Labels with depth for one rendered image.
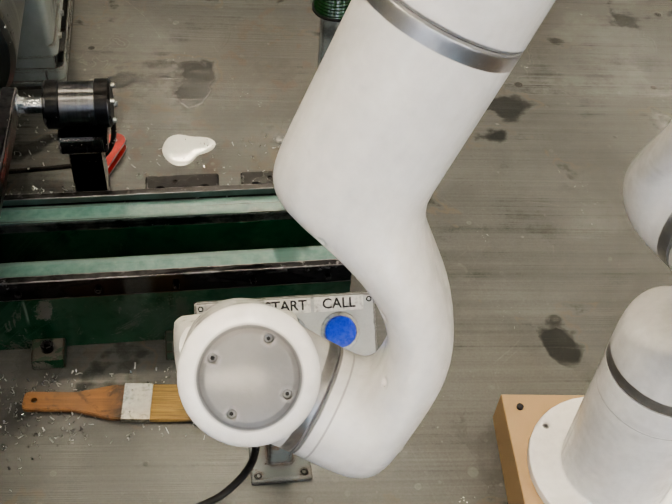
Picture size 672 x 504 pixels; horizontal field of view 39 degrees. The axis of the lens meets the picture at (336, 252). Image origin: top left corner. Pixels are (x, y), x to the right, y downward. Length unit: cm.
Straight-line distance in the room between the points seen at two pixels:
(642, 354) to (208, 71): 93
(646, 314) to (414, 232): 43
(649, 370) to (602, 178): 64
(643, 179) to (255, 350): 40
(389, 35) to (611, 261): 96
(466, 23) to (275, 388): 23
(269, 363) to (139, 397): 63
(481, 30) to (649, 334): 50
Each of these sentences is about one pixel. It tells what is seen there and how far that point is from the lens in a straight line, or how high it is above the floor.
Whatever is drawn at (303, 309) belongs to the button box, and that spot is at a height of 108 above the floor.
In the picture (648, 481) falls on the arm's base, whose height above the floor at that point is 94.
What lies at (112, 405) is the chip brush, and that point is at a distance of 117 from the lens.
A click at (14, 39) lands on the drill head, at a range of 128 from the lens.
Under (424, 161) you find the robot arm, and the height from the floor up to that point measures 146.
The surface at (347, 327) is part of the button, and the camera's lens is 89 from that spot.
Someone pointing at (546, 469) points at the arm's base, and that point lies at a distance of 109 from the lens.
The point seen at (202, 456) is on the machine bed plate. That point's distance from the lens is 113.
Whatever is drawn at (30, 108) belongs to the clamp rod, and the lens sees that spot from 121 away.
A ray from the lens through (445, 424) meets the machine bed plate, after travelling 117.
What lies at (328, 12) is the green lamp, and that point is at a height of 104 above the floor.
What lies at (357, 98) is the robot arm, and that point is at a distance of 48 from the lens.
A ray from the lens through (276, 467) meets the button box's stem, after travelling 111.
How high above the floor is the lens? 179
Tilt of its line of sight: 49 degrees down
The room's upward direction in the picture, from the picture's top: 6 degrees clockwise
